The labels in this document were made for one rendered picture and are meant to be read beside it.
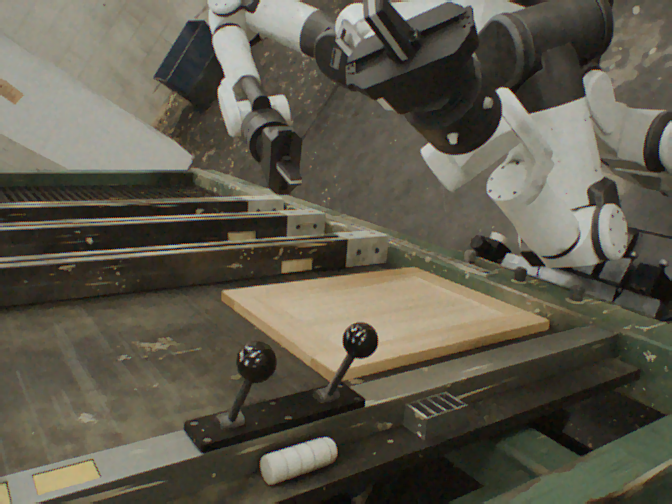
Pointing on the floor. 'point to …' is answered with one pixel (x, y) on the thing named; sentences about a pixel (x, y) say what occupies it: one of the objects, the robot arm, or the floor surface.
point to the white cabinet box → (75, 119)
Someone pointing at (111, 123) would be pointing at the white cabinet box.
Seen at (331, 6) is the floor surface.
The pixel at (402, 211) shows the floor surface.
